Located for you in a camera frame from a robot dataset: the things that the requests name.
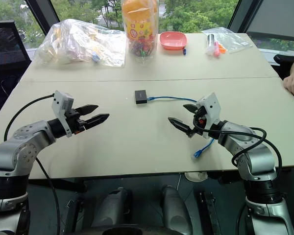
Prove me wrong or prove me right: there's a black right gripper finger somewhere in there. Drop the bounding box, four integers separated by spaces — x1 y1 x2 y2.
168 117 196 137
182 104 198 114

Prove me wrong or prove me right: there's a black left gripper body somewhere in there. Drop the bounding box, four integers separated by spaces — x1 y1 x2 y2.
64 109 87 135

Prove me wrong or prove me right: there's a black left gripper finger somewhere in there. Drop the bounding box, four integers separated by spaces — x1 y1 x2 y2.
75 104 99 117
84 113 110 131

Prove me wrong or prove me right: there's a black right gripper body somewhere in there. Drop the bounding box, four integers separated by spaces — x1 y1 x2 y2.
193 107 209 135

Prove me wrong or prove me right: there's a small black adapter box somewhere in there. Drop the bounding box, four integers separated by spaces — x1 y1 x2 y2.
134 90 148 105

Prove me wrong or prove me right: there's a white round fitting under table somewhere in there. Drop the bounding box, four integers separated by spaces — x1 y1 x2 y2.
184 172 209 182

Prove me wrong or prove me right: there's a large clear plastic bag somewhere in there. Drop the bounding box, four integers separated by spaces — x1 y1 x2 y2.
34 19 127 68

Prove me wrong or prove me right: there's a pink plastic bowl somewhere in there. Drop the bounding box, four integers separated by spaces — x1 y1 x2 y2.
159 31 188 51

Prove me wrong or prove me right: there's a silver metal cylinder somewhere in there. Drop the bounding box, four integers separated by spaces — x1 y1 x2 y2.
206 34 216 49

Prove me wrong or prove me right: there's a small clear zip bag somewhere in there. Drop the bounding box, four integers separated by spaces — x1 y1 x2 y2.
201 26 254 55

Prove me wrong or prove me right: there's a grey rounded robot leg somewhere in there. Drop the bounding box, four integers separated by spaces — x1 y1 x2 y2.
91 187 133 230
160 185 194 235

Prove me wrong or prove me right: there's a clear bottle with orange contents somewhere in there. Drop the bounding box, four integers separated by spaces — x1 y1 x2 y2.
121 0 160 64

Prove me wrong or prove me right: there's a black chair armrest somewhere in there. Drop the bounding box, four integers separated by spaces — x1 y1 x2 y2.
273 54 294 82

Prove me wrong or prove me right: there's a black mesh office chair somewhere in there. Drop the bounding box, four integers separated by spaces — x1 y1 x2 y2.
0 21 32 120

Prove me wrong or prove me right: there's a dark rounded robot torso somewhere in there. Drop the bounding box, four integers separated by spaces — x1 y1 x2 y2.
97 226 168 235

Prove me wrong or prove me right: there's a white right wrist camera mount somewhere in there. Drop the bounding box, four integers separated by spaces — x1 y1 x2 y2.
196 92 222 140

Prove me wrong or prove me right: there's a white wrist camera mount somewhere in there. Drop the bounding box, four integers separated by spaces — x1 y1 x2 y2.
196 92 222 140
51 90 75 138

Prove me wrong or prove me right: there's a blue Ethernet cable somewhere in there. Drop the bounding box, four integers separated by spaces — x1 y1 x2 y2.
147 95 215 161

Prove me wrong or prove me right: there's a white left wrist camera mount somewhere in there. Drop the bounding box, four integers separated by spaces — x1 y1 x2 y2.
51 90 75 138

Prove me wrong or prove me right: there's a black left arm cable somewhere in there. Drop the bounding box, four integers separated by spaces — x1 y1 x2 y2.
3 94 62 235

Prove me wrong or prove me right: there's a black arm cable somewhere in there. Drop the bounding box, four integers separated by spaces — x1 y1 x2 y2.
193 117 283 173
3 94 62 235

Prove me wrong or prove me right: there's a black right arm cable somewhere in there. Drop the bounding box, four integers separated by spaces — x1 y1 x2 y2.
193 117 283 173

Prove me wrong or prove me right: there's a black strap bracket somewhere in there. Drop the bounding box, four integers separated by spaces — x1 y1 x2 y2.
196 191 222 235
63 199 84 235

